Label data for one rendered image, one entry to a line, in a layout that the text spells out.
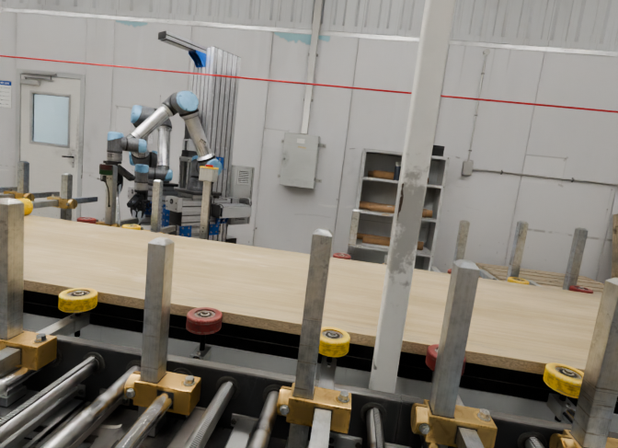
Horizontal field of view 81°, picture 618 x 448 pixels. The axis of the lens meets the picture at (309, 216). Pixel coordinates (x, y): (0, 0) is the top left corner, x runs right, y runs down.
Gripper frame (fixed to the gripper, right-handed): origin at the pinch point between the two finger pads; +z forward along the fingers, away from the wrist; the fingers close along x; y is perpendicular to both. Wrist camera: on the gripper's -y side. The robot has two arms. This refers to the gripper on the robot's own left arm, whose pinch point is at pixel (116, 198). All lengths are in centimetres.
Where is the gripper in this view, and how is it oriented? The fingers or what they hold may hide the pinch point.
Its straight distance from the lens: 223.2
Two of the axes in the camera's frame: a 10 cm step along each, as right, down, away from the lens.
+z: -1.1, 9.8, 1.3
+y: -9.9, -1.3, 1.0
